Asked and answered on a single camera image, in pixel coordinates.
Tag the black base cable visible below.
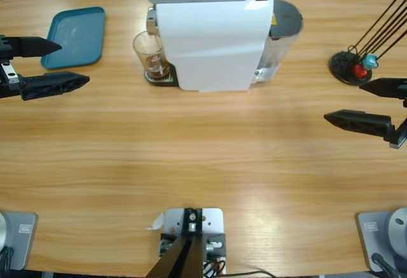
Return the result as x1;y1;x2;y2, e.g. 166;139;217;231
0;246;15;271
371;252;403;278

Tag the clear drinking glass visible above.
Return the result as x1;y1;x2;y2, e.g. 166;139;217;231
132;31;171;83

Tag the white mount block dark post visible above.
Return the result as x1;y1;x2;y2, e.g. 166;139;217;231
146;207;228;278

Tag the white tape scrap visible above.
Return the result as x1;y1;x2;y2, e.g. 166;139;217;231
146;213;165;232

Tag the blue coffee capsule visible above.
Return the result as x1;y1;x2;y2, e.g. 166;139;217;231
363;53;380;71

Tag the red coffee capsule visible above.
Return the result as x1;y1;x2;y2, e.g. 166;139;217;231
352;63;370;79

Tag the arm grey base plate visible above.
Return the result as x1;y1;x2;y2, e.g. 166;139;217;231
0;211;38;272
355;207;407;274

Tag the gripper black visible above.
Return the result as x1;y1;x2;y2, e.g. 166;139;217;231
0;34;91;102
323;78;407;150

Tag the teal plastic tray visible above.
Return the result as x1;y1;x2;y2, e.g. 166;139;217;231
40;6;106;71

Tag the white capsule coffee machine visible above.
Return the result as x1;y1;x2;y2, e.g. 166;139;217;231
144;0;305;94

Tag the black capsule holder with rods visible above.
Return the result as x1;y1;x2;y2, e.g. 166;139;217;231
329;0;407;87

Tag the black mount cable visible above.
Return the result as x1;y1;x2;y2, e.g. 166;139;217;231
226;269;278;278

